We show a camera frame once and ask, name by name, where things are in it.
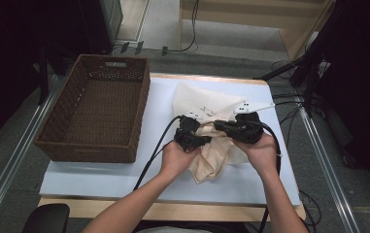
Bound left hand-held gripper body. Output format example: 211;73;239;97
173;111;207;153

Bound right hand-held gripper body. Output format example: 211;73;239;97
232;100;276;146

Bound white mesh laundry bag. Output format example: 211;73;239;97
172;82;251;165

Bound brown wicker basket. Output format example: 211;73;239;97
33;53;151;164

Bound person's left hand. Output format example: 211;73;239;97
159;140;204;180

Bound person's right hand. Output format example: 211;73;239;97
231;132;280;179

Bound wooden table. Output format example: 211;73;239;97
38;73;307;223

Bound white table mat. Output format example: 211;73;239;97
39;77;302;207

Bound black tripod stand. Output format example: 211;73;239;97
252;0;337;118

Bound person's grey shirt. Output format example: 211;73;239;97
136;225;214;233

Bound light wooden shelf unit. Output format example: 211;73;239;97
177;0;336;61

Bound dark curtain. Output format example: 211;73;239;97
315;0;370;192
0;0;88;153

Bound dark cabinet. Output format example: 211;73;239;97
78;0;124;55

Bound black metal stand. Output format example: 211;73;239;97
36;43;50;106

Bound black chair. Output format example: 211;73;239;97
21;203;71;233

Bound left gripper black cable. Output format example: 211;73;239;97
132;115;185;192

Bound loose black floor cables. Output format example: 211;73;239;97
270;58;307;130

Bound metal floor rail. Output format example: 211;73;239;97
0;73;64;229
298;105;361;233

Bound black floor cable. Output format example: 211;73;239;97
140;0;200;53

